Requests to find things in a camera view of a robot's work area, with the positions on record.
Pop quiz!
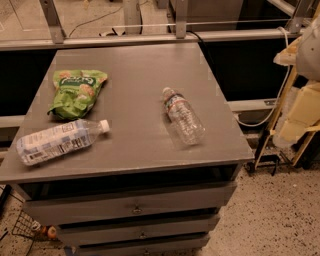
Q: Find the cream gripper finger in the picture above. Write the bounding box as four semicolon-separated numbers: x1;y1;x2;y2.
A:
273;83;320;148
273;37;301;66

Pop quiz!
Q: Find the clear water bottle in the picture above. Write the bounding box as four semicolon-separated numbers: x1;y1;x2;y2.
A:
162;87;205;146

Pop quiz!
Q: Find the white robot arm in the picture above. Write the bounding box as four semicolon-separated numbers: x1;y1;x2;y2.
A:
273;17;320;148

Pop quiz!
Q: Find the white labelled plastic bottle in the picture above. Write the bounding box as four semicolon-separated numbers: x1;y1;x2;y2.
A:
16;119;110;166

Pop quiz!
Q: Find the grey drawer cabinet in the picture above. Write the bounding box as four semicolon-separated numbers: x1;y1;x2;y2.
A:
0;42;255;256

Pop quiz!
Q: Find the bottom grey drawer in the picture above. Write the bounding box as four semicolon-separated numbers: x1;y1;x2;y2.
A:
77;233;209;256

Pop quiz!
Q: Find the grey drawer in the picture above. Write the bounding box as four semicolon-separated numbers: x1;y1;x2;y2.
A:
58;214;220;246
77;233;209;256
23;182;236;225

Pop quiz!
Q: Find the green snack bag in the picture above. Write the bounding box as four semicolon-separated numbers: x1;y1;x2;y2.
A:
48;69;108;120

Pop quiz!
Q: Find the top grey drawer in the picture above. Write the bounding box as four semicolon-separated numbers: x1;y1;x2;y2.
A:
23;182;236;225

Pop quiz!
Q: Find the middle grey drawer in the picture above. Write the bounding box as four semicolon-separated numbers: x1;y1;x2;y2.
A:
58;214;220;246

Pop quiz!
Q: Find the yellow wooden frame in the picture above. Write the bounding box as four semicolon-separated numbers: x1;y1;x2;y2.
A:
252;67;320;170

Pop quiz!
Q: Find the white cable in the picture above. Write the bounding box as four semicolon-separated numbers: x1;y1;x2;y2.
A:
235;26;292;128

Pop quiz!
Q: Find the black floor cable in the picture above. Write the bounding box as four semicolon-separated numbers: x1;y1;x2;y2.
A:
68;0;149;38

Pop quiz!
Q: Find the metal railing frame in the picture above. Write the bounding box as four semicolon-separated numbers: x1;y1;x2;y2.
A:
0;0;319;51

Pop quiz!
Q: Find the wire basket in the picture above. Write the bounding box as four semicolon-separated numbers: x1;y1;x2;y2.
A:
12;210;35;239

